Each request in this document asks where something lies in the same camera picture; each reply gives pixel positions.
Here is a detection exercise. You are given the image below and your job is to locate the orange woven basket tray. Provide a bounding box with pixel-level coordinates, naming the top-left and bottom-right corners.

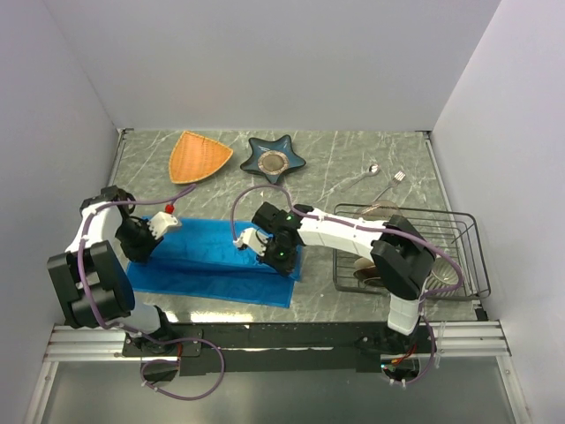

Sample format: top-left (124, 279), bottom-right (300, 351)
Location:
top-left (169, 131), bottom-right (233, 185)

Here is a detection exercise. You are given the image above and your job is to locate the grey ribbed mug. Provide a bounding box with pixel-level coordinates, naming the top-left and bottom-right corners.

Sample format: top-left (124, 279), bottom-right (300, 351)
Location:
top-left (427, 257), bottom-right (459, 290)

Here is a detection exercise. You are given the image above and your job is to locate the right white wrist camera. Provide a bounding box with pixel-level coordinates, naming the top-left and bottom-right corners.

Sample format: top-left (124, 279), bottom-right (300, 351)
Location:
top-left (233, 227), bottom-right (269, 257)

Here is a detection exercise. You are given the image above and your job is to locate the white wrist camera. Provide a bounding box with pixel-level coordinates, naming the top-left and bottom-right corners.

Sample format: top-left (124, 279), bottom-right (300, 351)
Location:
top-left (233, 227), bottom-right (269, 257)
top-left (147, 204), bottom-right (182, 240)

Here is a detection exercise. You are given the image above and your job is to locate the silver fork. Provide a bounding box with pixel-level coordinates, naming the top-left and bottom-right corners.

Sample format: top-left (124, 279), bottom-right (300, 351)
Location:
top-left (374, 170), bottom-right (406, 201)

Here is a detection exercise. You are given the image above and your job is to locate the dark blue star dish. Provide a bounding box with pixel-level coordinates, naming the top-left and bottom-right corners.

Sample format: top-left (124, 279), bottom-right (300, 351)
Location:
top-left (240, 134), bottom-right (306, 185)

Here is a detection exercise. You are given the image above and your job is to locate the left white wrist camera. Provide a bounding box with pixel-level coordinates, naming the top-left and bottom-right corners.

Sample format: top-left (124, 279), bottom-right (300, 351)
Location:
top-left (147, 204), bottom-right (182, 240)

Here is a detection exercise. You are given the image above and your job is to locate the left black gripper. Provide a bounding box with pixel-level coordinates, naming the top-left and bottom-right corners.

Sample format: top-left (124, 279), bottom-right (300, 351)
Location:
top-left (114, 218), bottom-right (163, 264)

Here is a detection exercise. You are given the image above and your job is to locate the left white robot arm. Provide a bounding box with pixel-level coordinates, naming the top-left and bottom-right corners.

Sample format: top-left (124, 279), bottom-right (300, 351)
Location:
top-left (47, 185), bottom-right (179, 355)

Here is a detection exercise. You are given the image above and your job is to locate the blue cloth napkin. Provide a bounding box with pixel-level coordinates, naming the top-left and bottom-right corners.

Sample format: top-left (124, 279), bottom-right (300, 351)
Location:
top-left (126, 218), bottom-right (301, 308)

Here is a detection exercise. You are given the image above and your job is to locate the silver spoon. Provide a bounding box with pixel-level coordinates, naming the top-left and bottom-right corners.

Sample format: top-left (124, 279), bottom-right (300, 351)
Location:
top-left (341, 163), bottom-right (380, 193)

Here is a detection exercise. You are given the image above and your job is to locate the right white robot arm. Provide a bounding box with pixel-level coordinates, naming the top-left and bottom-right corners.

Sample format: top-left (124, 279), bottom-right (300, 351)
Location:
top-left (235, 202), bottom-right (436, 352)

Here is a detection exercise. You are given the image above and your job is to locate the black wire dish rack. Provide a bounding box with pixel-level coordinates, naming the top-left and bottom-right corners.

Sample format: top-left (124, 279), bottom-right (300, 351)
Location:
top-left (333, 203), bottom-right (492, 301)

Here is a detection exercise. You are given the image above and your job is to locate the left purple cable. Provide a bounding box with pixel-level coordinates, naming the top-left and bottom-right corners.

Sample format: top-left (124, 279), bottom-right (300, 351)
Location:
top-left (77, 183), bottom-right (226, 403)

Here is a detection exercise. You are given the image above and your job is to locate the purple cable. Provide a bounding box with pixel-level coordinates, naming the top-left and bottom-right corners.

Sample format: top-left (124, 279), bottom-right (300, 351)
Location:
top-left (77, 183), bottom-right (226, 403)
top-left (230, 184), bottom-right (465, 390)

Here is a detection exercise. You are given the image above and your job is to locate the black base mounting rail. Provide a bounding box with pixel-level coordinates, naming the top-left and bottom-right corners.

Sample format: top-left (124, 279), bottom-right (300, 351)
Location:
top-left (121, 320), bottom-right (436, 376)

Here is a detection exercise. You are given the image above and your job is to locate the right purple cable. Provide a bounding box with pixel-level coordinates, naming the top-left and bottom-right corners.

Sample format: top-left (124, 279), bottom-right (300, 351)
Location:
top-left (230, 184), bottom-right (465, 390)

